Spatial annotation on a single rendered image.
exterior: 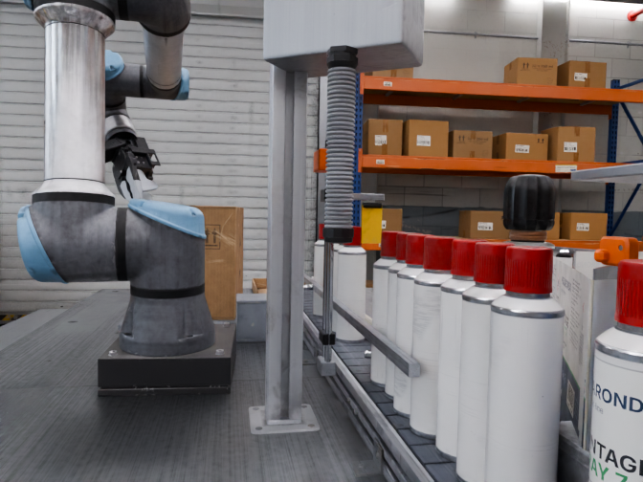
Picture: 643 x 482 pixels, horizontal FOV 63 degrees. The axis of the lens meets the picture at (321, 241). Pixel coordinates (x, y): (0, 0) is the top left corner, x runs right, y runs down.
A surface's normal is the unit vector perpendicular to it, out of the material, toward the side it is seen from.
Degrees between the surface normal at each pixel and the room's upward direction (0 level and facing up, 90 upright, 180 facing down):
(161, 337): 75
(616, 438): 90
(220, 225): 90
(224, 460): 0
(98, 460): 0
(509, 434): 90
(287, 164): 90
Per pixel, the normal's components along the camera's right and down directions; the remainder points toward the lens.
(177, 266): 0.45, 0.11
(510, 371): -0.72, 0.02
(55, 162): -0.20, -0.04
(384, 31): -0.42, 0.04
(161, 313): 0.16, -0.19
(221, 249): 0.09, 0.05
